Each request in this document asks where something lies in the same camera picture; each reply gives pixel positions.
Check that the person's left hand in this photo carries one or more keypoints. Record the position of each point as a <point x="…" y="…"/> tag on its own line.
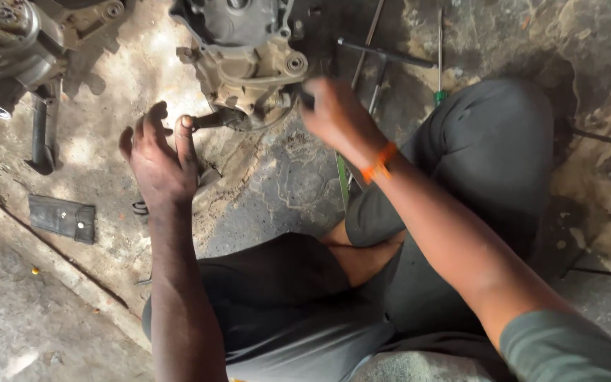
<point x="162" y="164"/>

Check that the person's right hand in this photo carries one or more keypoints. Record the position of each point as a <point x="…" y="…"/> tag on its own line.
<point x="340" y="119"/>

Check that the person's right fingers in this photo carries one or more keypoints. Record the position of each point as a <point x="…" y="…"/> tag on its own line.
<point x="319" y="95"/>

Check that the small black tool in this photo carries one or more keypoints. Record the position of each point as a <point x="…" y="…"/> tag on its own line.
<point x="306" y="99"/>

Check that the thin metal rod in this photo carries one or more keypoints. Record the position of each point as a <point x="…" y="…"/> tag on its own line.
<point x="367" y="42"/>

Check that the tan dirty engine casing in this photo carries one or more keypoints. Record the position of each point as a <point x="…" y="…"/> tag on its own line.
<point x="242" y="63"/>

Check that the orange wrist band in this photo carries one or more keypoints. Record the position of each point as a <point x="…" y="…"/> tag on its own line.
<point x="378" y="163"/>

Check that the green flat strip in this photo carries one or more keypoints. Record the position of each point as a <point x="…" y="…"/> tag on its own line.
<point x="343" y="183"/>

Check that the person's dark grey trousers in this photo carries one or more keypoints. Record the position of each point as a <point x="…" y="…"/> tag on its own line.
<point x="470" y="159"/>

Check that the person's bare foot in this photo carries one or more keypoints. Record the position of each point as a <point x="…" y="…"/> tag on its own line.
<point x="364" y="257"/>

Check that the black kick lever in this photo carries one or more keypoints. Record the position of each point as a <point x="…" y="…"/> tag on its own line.
<point x="43" y="132"/>

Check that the black rubber flap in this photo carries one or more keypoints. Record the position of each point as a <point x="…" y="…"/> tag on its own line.
<point x="62" y="218"/>

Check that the thin black rod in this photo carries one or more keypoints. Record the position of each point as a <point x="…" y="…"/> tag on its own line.
<point x="602" y="138"/>

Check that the grey engine block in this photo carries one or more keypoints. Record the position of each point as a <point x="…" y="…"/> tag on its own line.
<point x="14" y="42"/>

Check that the person's green shirt sleeve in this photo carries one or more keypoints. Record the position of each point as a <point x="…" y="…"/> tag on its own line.
<point x="565" y="347"/>

